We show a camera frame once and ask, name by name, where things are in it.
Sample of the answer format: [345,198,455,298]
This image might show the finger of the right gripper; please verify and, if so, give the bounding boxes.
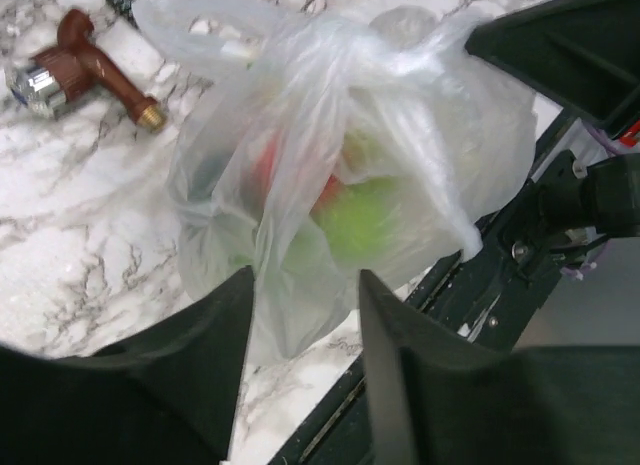
[465,0,639,135]

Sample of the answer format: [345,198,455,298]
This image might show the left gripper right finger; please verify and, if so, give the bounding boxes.
[359,270,639,464]

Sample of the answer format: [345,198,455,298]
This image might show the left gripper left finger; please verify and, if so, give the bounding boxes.
[1,268,254,464]

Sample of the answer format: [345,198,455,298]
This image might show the red fake apple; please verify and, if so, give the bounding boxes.
[249,134,341,221]

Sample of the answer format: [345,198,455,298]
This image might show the translucent plastic bag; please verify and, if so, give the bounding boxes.
[133,0,536,365]

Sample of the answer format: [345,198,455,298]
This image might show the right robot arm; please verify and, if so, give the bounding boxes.
[465,0,639,280]

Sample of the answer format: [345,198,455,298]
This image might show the green fake apple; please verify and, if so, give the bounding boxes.
[283,177,398,271]

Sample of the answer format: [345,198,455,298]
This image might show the brown faucet tap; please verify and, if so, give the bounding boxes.
[5,8,166,133]

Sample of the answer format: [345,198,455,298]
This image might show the black screwdriver bit holder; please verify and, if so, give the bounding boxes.
[105,0,137,27]

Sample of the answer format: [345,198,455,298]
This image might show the black mounting rail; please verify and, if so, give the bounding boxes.
[269,109,640,465]

